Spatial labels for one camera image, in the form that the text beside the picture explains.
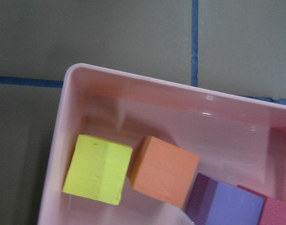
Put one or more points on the purple foam block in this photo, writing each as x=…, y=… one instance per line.
x=213, y=202

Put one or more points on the pink plastic bin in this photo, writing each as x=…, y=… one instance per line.
x=241, y=141

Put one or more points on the orange foam block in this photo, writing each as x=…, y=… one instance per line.
x=163, y=171

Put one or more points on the yellow foam block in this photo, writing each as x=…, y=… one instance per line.
x=98, y=169

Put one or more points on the pink foam block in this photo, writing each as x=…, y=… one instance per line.
x=273, y=212

